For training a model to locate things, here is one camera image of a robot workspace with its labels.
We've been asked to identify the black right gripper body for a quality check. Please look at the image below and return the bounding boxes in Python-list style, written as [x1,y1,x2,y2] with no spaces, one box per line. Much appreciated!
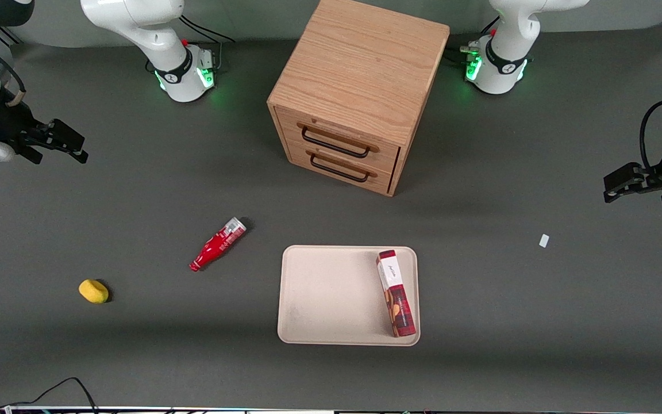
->
[0,101,51,165]

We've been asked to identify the red ketchup bottle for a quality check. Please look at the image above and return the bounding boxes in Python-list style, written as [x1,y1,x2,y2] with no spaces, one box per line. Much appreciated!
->
[189,217,247,273]

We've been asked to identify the beige rectangular tray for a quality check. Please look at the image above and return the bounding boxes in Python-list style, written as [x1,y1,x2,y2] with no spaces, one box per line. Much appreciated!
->
[277,245,421,347]

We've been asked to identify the yellow lemon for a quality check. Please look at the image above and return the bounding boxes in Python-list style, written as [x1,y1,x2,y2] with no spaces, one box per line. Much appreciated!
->
[78,279,110,304]

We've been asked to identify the wooden drawer front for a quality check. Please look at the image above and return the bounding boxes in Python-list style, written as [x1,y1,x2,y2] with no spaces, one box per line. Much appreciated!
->
[285,140,397,194]
[276,106,401,174]

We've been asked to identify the red tartan cookie box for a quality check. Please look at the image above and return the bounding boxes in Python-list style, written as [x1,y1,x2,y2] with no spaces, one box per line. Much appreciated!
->
[375,250,417,338]

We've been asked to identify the wooden drawer cabinet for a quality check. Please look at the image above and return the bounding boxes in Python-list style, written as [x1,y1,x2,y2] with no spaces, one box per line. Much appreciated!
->
[267,0,451,198]

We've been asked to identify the black right base cables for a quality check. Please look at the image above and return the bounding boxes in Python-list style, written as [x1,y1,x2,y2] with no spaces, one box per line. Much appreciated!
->
[179,14,235,72]

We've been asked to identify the black base cables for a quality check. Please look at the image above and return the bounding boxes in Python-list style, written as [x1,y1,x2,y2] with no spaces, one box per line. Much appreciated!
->
[445,16,501,67]
[179,14,235,72]

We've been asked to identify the black left base cables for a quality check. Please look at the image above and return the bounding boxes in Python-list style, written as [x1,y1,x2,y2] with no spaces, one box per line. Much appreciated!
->
[445,16,501,67]

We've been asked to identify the black floor cable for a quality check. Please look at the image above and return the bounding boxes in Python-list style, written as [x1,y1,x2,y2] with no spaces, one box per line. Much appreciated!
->
[0,377,99,414]

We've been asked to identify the black metal drawer handle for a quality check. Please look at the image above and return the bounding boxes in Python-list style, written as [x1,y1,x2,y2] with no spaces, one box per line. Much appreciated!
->
[310,153,371,183]
[301,126,371,159]

